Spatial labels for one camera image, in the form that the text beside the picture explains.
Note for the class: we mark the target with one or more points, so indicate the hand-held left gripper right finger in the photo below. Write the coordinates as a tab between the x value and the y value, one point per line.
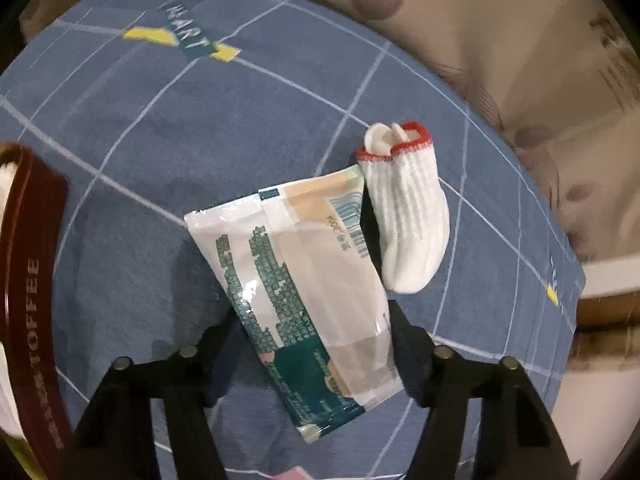
406	360

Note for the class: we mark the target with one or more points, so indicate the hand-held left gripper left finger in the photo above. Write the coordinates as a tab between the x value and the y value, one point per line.
220	365

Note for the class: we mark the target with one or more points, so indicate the white and green tissue packet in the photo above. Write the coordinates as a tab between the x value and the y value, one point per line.
295	280

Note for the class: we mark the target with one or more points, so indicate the white sock with red trim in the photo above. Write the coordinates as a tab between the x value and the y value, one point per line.
410	220

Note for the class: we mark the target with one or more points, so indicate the gold metal tray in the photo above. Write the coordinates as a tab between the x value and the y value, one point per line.
35	280

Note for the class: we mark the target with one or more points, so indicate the blue checked blanket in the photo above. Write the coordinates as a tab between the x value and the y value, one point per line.
200	150

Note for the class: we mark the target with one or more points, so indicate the beige leaf print curtain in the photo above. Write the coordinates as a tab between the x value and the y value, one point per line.
500	25

